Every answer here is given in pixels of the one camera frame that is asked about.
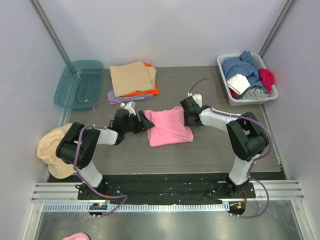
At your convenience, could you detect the pink t shirt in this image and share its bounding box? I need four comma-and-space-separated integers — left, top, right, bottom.
144, 106, 194, 147

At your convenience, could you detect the lavender t shirt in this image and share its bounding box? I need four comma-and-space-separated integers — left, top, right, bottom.
107, 90, 154, 105

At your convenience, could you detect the teal t shirt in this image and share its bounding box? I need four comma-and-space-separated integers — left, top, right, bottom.
132, 94, 149, 98

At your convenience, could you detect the orange t shirt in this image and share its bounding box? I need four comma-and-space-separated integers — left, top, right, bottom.
124, 62, 159, 98

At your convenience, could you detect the beige t shirt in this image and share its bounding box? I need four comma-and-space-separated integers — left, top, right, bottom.
109, 60, 157, 97

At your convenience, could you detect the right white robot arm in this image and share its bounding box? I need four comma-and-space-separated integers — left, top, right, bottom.
180, 96, 272, 198

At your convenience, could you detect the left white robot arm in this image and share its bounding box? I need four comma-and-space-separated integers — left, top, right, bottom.
55, 109, 155, 200

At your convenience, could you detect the red cloth in basket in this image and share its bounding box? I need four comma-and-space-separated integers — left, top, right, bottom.
229, 88, 237, 99

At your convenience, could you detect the white cloth in basket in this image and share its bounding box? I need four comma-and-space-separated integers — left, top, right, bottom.
226, 73, 251, 95

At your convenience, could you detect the teal plastic bin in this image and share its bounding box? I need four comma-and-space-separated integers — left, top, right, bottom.
53, 60, 105, 111

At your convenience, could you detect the grey cloth in basket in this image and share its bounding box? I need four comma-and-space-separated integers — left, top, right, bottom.
241, 87, 270, 100

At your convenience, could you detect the blue checked shirt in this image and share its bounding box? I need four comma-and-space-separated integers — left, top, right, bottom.
222, 51, 268, 92

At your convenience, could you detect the beige crumpled cloth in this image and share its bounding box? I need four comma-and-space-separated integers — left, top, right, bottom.
37, 123, 74, 179

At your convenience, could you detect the magenta cloth in basket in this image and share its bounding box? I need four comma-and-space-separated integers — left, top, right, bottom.
258, 68, 275, 94

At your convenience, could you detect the white plastic basket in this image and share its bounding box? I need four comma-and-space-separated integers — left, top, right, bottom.
217, 51, 279, 106

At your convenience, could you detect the pink cloth at bottom edge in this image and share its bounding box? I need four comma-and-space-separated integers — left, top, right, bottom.
62, 232, 91, 240

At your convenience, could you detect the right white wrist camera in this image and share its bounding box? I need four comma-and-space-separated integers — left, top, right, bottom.
187, 92, 203, 107

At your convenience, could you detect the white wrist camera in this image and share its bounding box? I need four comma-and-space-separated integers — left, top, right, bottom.
120, 101, 137, 116
187, 92, 203, 107

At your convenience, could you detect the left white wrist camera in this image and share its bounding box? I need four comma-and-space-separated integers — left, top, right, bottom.
120, 101, 137, 116

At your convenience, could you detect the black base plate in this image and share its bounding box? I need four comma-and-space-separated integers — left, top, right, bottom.
47, 172, 257, 205

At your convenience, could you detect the white slotted cable duct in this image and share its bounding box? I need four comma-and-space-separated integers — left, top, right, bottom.
42, 201, 230, 213

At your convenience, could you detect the aluminium rail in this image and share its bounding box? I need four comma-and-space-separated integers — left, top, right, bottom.
31, 180, 305, 203

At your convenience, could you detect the left aluminium frame post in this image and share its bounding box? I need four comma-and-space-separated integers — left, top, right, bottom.
29, 0, 71, 65

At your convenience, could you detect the aluminium frame post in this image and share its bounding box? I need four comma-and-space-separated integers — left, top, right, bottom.
258, 0, 297, 58
29, 0, 71, 65

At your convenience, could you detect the right aluminium frame post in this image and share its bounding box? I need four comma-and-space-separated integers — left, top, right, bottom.
258, 0, 297, 58

